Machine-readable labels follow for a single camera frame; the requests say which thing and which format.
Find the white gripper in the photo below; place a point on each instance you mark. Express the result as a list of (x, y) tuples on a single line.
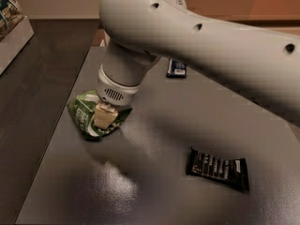
[(114, 93)]

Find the white snack display box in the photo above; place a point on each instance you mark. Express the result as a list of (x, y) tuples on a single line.
[(14, 41)]

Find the green jalapeno chip bag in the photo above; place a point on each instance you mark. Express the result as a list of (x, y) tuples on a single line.
[(82, 110)]

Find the dark blue snack packet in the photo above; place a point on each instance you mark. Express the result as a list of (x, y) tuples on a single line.
[(176, 69)]

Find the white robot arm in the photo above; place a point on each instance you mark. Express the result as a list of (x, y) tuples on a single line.
[(263, 65)]

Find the black snack bar wrapper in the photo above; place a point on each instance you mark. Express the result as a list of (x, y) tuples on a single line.
[(232, 173)]

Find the snack bags in box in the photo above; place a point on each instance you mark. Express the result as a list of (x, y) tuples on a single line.
[(11, 14)]

